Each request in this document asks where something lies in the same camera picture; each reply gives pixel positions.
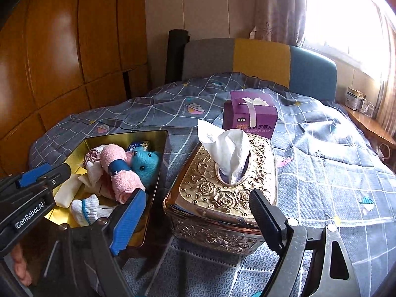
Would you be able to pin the person's left hand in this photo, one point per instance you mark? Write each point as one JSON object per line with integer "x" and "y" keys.
{"x": 22, "y": 263}

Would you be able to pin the white box on table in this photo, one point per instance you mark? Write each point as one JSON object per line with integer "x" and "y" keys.
{"x": 354, "y": 98}

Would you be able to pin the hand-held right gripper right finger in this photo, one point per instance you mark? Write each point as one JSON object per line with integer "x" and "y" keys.
{"x": 266, "y": 222}

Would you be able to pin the wooden side desk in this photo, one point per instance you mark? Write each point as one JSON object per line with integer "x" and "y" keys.
{"x": 371, "y": 126}

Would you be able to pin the blue tissue packet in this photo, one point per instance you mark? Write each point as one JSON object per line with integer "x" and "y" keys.
{"x": 139, "y": 146}

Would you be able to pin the black rolled mat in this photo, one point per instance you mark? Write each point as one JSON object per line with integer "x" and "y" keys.
{"x": 176, "y": 55}

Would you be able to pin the wooden wardrobe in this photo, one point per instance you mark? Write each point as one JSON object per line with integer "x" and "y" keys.
{"x": 62, "y": 52}

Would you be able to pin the white facial tissue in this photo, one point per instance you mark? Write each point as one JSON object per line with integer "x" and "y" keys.
{"x": 229, "y": 148}

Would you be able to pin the pink plain curtain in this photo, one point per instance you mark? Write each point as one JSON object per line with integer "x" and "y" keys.
{"x": 386, "y": 74}

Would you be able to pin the pink towel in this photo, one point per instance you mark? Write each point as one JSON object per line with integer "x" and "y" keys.
{"x": 123, "y": 179}

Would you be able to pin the pink flower print curtain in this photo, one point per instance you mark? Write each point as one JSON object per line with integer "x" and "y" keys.
{"x": 278, "y": 6}

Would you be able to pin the purple cardboard box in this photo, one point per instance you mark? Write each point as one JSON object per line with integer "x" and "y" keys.
{"x": 241, "y": 111}

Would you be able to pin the gold metal tin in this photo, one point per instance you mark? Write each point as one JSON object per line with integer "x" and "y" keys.
{"x": 75, "y": 160}

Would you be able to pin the grey checked bed blanket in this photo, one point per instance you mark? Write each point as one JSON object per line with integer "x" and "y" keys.
{"x": 324, "y": 176}

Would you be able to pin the teal knitted plush toy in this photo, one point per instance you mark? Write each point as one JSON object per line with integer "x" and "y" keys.
{"x": 145, "y": 164}

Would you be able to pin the small white baby sock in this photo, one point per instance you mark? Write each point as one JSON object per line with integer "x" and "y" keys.
{"x": 92, "y": 205}
{"x": 79, "y": 213}

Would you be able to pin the window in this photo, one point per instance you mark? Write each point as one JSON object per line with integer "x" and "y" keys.
{"x": 340, "y": 15}

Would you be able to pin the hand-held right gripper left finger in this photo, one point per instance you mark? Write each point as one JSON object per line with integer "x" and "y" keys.
{"x": 126, "y": 222}

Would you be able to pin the clear small containers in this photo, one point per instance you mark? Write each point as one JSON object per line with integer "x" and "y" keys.
{"x": 368, "y": 107}

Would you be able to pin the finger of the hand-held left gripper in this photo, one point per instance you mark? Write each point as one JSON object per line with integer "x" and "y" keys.
{"x": 32, "y": 174}
{"x": 55, "y": 176}

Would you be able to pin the pink lace scrunchie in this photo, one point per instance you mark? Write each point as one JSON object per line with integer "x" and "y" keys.
{"x": 92, "y": 156}

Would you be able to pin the grey yellow blue headboard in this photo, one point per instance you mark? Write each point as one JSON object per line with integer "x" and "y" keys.
{"x": 260, "y": 58}

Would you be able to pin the gold ornate tissue box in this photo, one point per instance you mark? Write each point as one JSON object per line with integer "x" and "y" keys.
{"x": 201, "y": 191}

